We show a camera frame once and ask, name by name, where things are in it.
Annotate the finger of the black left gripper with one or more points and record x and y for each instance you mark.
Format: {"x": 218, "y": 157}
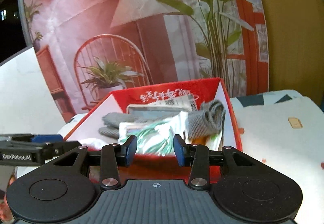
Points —
{"x": 38, "y": 138}

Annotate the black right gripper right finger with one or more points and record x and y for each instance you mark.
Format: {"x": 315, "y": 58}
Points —
{"x": 195, "y": 157}

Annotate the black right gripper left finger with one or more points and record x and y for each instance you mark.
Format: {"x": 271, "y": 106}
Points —
{"x": 112, "y": 157}

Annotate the grey knitted cloth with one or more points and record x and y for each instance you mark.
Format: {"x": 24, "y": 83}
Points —
{"x": 207, "y": 121}

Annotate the white green patterned cloth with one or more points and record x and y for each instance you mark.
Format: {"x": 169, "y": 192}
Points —
{"x": 157, "y": 137}

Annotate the printed living room backdrop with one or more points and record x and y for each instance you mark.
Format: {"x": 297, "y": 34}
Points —
{"x": 86, "y": 48}

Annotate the person's left hand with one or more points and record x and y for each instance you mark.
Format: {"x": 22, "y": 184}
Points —
{"x": 7, "y": 178}

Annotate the white board panel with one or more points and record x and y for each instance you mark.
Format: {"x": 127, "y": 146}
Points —
{"x": 26, "y": 103}

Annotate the grey knitted glove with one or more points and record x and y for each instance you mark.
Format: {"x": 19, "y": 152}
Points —
{"x": 112, "y": 121}

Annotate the red strawberry cardboard box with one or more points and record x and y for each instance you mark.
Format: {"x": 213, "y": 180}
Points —
{"x": 150, "y": 167}

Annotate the white printed label packet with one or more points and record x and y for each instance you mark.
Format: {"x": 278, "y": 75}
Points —
{"x": 182, "y": 103}

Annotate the blue and white packet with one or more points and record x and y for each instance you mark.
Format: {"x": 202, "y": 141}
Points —
{"x": 145, "y": 113}

